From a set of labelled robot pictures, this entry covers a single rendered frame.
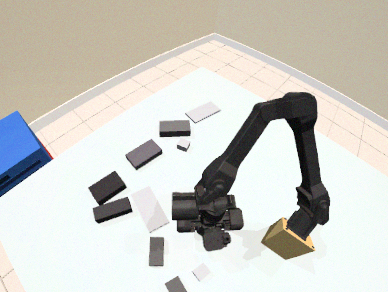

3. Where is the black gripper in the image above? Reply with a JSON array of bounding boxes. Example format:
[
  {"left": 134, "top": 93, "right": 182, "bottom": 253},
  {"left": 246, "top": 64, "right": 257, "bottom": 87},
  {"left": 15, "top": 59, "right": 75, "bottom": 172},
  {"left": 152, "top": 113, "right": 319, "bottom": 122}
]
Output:
[{"left": 177, "top": 208, "right": 244, "bottom": 233}]

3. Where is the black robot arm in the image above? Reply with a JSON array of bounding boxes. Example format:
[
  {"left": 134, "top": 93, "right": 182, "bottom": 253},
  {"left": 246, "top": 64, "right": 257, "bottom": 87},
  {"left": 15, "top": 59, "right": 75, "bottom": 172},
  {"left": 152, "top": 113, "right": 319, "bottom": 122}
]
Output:
[{"left": 171, "top": 91, "right": 330, "bottom": 251}]

